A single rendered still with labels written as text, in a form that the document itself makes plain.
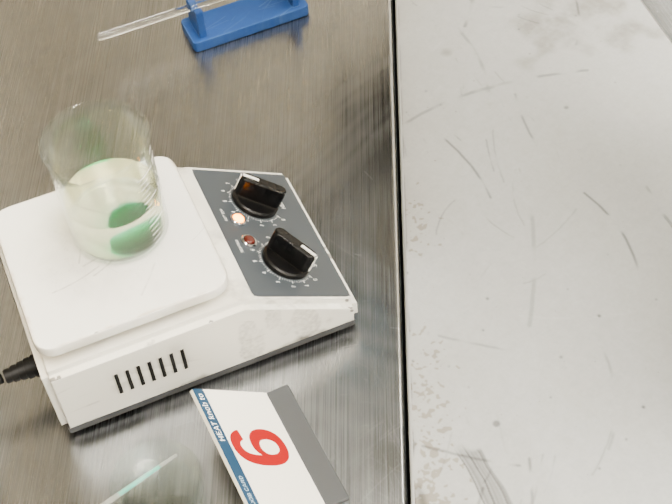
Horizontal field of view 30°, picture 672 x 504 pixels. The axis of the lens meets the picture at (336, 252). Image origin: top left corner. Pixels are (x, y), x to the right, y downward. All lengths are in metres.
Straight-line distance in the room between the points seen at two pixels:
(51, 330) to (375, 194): 0.27
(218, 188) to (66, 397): 0.17
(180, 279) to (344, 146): 0.23
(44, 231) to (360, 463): 0.24
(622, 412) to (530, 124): 0.25
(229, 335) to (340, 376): 0.08
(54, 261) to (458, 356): 0.26
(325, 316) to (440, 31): 0.31
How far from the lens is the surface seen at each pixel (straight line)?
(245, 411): 0.77
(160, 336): 0.76
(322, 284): 0.80
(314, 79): 0.98
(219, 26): 1.02
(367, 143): 0.93
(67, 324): 0.75
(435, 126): 0.94
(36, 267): 0.78
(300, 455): 0.77
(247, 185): 0.82
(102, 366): 0.76
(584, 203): 0.90
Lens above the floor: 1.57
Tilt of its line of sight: 51 degrees down
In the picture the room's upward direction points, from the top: 5 degrees counter-clockwise
